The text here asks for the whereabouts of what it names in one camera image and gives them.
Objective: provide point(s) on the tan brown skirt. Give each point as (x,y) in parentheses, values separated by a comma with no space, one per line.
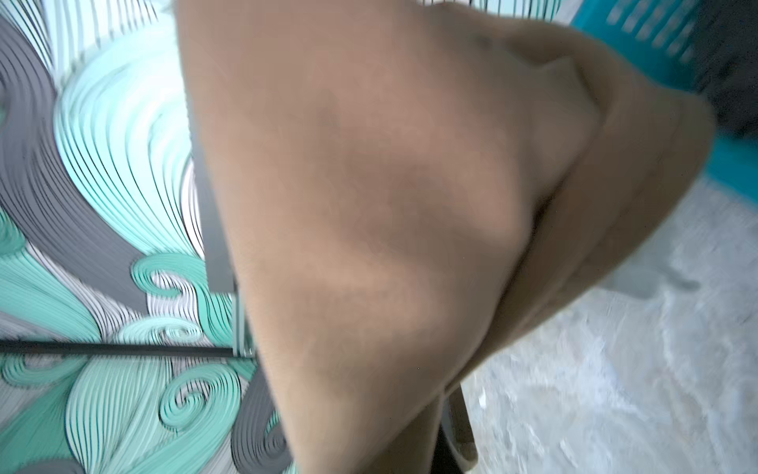
(407,190)

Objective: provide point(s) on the aluminium back rail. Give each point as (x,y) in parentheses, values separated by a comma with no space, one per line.
(240,331)

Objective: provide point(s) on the grey polka dot skirt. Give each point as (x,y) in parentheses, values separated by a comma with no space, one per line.
(725,63)

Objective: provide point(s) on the black left corner post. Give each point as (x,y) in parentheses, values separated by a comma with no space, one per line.
(116,350)

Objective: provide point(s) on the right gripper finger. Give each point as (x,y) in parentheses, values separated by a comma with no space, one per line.
(455,451)

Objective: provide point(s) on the teal plastic basket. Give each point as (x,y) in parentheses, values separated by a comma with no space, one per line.
(655,36)

